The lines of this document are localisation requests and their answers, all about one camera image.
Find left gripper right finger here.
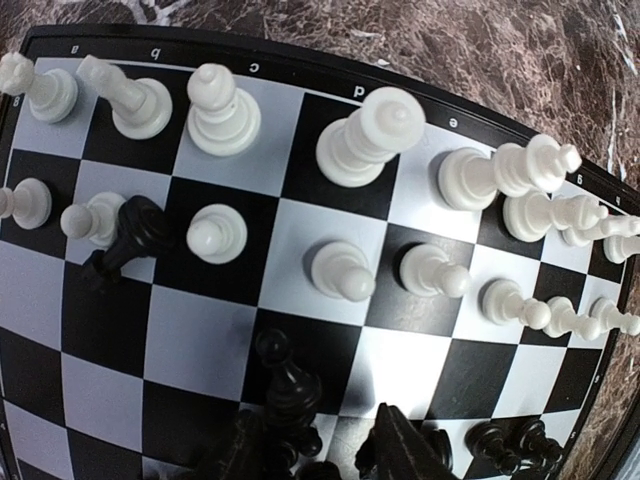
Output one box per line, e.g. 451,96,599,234
357,403,453,479

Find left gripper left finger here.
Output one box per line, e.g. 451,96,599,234
194,410,264,479

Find fallen black piece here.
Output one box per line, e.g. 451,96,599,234
255,328,323,458
81,195,176,291
465,419,564,476

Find white pawn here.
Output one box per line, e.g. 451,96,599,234
311,241,376,302
399,243,471,298
60,192,125,247
1,178,52,230
481,279,551,330
590,297,640,336
186,203,248,265
543,296,602,341

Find black and grey chessboard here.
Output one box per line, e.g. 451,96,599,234
1,24,639,479

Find white bishop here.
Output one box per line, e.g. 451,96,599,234
187,63,261,157
503,190,608,243

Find white king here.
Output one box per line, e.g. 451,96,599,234
438,134,582,211

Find white queen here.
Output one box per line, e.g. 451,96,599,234
316,86,426,188

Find white rook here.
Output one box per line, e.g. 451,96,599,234
1,52,78,124
603,234,640,264

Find white knight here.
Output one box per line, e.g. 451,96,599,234
562,215,640,247
76,55,173,140

